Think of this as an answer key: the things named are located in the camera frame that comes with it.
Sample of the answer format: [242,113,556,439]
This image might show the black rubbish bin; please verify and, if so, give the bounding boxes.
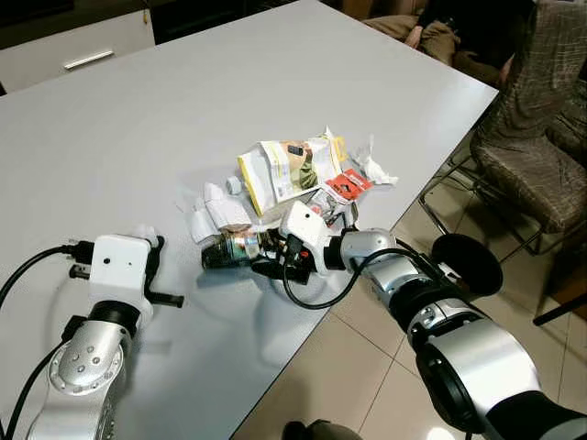
[431,234,504,296]

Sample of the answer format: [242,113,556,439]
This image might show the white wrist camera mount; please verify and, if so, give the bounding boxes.
[280,202,336,271]
[90,235,155,313]

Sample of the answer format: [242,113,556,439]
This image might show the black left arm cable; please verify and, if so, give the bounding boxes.
[0,240,96,440]

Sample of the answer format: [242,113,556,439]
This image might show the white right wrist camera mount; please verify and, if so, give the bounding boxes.
[280,202,336,271]

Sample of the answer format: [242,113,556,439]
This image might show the dark robot foot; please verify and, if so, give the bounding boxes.
[282,420,363,440]

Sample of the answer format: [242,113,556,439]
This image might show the person in beige trousers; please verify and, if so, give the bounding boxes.
[362,0,537,88]

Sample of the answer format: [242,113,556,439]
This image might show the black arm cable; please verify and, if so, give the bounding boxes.
[280,246,460,311]
[0,240,96,440]

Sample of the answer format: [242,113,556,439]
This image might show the silver cabinet handle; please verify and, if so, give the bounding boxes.
[62,50,116,72]

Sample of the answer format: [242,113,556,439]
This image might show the brown plaid covered chair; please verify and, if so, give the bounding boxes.
[420,0,587,258]
[546,78,587,166]

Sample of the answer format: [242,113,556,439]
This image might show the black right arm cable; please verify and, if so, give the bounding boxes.
[280,246,460,311]

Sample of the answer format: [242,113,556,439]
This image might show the clear printed plastic wrapper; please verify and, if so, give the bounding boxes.
[307,188,359,230]

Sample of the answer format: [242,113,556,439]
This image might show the crushed drink can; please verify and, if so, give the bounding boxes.
[202,229,276,271]

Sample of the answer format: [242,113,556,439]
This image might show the yellow white snack bag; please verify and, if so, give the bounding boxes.
[237,128,348,216]

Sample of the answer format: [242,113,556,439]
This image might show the white cabinet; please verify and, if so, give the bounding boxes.
[0,9,157,93]

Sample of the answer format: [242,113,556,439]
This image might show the folded white paper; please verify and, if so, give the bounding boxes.
[188,181,253,244]

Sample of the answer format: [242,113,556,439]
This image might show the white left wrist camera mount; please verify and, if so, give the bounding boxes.
[90,235,155,313]

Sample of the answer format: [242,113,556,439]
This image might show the red snack packet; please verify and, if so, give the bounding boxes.
[321,168,372,204]

